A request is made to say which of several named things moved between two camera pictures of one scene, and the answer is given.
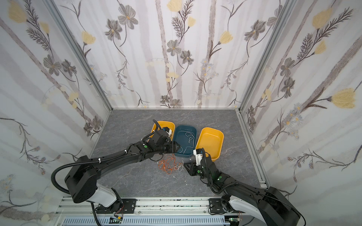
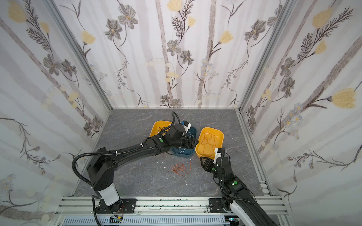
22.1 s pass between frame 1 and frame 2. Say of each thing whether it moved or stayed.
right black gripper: moved
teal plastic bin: stayed
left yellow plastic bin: stayed
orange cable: moved
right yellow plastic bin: stayed
